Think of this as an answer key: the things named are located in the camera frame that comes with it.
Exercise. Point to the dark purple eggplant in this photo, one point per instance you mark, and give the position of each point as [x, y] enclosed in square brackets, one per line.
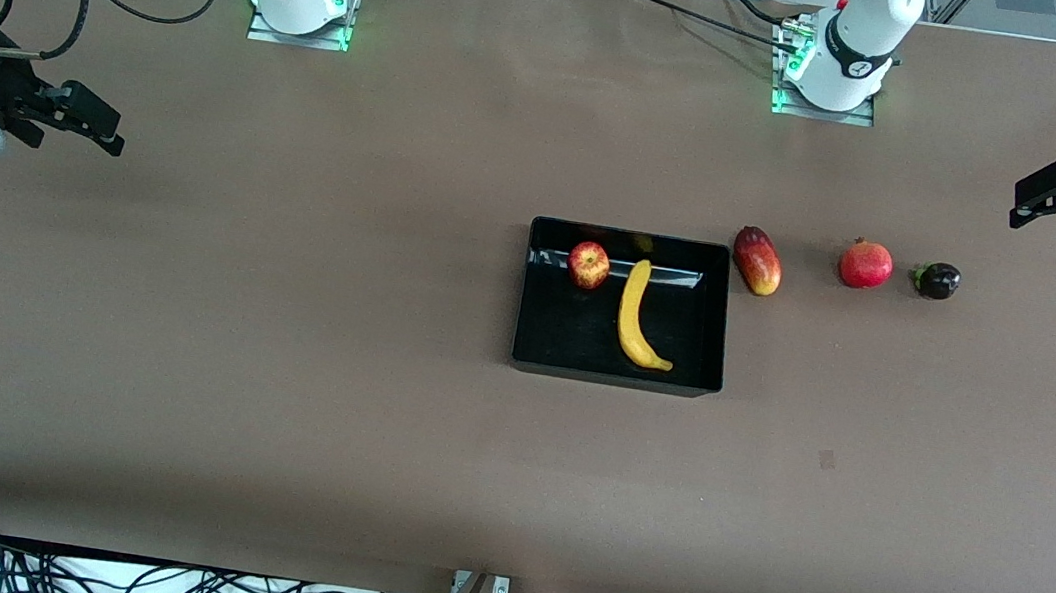
[939, 282]

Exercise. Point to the yellow banana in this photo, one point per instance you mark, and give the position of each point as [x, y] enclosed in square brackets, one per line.
[631, 319]

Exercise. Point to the red apple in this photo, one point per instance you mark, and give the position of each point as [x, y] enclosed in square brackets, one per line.
[588, 266]

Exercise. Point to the black rectangular plastic box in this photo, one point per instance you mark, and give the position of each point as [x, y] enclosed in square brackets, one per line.
[574, 332]

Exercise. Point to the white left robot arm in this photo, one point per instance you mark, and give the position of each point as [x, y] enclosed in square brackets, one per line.
[857, 35]

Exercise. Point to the red pomegranate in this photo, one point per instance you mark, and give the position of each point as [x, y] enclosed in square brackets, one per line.
[865, 265]

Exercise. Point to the red yellow mango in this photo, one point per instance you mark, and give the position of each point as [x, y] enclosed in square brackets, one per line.
[759, 262]

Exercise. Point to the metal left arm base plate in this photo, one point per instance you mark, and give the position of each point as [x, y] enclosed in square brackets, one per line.
[862, 119]

